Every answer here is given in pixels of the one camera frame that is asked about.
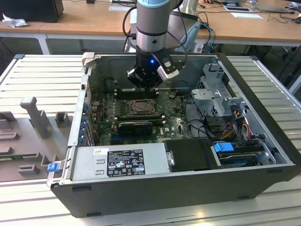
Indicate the silver CPU with green edge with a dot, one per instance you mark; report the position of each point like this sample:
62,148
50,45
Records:
142,107

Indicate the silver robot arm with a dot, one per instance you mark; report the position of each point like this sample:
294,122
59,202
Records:
150,21

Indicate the black RAM slot bank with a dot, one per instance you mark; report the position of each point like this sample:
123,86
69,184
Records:
127,94
141,117

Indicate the CPU socket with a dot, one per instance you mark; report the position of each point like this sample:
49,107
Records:
155,113

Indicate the blue slot retainer clip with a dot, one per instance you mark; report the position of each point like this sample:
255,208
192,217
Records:
82,130
84,119
86,107
81,140

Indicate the blue expansion slot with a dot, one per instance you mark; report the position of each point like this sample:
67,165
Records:
116,137

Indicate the round coin battery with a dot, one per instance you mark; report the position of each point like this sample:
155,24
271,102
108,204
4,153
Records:
172,94

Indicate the green motherboard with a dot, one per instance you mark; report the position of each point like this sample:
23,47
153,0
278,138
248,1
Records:
174,117

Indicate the pale blue teach pendant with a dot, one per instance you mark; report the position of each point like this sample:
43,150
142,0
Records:
178,28

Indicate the grey plastic case latch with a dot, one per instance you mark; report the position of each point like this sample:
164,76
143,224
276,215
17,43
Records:
88,58

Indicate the white paper sheet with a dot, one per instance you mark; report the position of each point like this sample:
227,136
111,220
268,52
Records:
118,8
247,15

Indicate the silver metal drive cage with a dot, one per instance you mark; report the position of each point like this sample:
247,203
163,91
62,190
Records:
211,99

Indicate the wooden desk with white legs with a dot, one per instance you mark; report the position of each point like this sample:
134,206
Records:
82,21

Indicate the black plastic shroud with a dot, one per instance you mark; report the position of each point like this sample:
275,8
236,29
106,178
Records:
188,155

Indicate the hard disk in blue carrier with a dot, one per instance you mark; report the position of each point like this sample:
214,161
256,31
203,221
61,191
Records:
222,147

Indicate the silver power supply with label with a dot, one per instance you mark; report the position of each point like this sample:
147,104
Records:
84,162

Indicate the black open PC case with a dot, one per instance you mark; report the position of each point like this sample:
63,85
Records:
141,197

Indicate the grey parts rack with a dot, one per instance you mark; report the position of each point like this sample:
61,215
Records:
28,131

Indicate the black computer box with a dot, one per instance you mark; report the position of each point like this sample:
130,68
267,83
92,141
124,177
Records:
30,9

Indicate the blue plastic case latch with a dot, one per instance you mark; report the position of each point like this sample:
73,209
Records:
53,168

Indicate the crumpled white paper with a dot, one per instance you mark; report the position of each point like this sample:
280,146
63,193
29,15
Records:
14,21

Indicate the green RAM stick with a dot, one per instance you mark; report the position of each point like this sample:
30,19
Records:
14,157

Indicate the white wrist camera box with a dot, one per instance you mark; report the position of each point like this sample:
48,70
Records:
168,73

